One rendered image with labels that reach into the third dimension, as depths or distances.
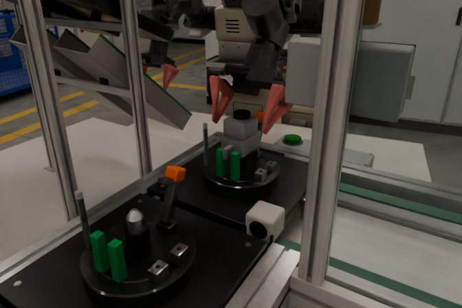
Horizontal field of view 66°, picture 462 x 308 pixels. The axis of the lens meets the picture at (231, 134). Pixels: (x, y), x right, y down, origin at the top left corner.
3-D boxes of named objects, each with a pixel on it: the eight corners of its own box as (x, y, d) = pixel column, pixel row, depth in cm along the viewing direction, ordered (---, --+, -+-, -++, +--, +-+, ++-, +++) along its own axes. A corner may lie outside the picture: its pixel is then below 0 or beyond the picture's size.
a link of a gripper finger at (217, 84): (230, 120, 57) (249, 69, 59) (194, 113, 60) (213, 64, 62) (245, 134, 63) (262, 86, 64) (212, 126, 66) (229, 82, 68)
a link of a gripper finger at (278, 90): (269, 128, 53) (287, 73, 55) (229, 119, 57) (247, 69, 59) (282, 142, 59) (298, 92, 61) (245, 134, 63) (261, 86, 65)
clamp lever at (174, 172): (165, 218, 49) (175, 164, 48) (177, 223, 48) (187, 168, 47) (147, 223, 46) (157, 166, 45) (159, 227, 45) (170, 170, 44)
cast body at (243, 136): (240, 140, 66) (240, 104, 64) (260, 146, 64) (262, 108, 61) (214, 157, 60) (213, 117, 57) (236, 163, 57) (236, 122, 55)
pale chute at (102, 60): (148, 117, 88) (157, 102, 89) (183, 130, 80) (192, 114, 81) (51, 47, 67) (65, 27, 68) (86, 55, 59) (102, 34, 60)
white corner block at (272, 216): (258, 220, 56) (258, 198, 54) (284, 229, 54) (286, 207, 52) (243, 236, 52) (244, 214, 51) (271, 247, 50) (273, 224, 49)
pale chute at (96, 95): (106, 107, 95) (115, 93, 96) (135, 119, 88) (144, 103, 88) (7, 40, 74) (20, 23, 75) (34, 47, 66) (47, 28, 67)
